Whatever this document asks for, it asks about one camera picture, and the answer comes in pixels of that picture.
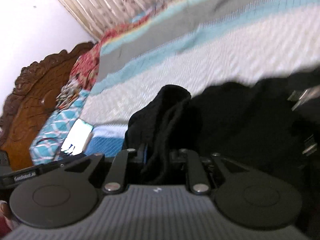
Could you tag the carved wooden headboard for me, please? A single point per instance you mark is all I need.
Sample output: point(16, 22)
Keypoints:
point(32, 101)

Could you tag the blue patterned bed sheet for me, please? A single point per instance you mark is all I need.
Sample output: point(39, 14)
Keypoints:
point(107, 139)

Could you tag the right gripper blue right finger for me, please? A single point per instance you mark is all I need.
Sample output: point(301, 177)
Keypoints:
point(179, 158)

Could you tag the red floral blanket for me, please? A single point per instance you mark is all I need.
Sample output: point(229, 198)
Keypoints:
point(84, 72)

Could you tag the blue white patterned pillow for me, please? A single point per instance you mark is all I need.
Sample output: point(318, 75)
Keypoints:
point(44, 147)

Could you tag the black pants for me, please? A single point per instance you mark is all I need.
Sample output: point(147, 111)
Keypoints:
point(263, 141)

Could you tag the striped zigzag bedspread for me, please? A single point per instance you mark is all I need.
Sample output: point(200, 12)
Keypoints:
point(198, 43)

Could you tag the smartphone with lit screen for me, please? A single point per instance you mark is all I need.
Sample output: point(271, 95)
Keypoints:
point(76, 138)

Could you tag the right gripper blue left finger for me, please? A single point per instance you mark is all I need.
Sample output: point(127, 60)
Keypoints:
point(139, 157)

